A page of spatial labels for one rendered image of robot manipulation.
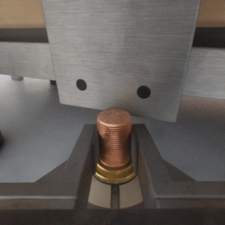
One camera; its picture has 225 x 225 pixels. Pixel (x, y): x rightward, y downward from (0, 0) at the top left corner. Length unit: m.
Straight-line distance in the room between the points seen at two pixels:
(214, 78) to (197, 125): 0.21
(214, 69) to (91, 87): 0.12
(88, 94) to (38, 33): 0.18
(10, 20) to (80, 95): 0.21
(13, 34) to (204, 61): 0.30
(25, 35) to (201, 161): 0.35
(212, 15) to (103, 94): 0.15
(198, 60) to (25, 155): 0.29
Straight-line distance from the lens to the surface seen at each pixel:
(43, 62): 0.25
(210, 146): 0.34
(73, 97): 0.17
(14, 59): 0.29
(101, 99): 0.16
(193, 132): 0.36
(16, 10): 0.33
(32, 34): 0.32
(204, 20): 0.23
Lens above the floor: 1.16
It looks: 29 degrees up
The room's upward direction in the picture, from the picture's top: 179 degrees clockwise
